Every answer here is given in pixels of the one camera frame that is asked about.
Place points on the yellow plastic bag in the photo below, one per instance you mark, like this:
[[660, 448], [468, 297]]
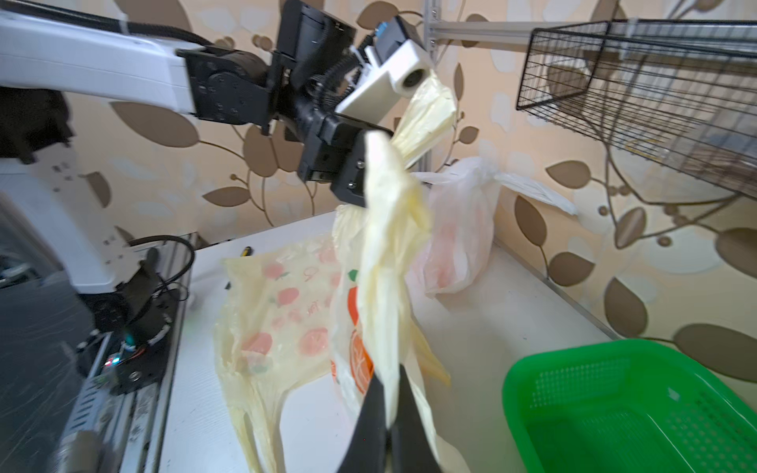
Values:
[[272, 336], [375, 339]]

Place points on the metal cylinder fitting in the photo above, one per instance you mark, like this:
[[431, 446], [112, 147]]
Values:
[[79, 452]]

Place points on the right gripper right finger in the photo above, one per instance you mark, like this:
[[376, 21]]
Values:
[[409, 447]]

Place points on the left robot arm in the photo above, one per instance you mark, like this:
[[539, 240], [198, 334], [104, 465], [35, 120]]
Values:
[[161, 173]]

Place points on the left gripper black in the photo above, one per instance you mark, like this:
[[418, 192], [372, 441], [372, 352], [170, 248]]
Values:
[[335, 153]]

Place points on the back wire basket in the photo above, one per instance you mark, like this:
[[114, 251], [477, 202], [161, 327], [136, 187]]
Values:
[[679, 93]]

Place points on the white plastic bag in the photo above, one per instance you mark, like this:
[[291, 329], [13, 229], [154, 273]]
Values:
[[463, 201]]

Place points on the green plastic basket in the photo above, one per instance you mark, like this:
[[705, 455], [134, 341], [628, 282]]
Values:
[[626, 406]]

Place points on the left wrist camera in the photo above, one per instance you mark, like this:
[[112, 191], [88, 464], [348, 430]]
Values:
[[392, 68]]

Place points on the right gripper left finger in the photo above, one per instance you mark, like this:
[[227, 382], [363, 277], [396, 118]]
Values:
[[368, 448]]

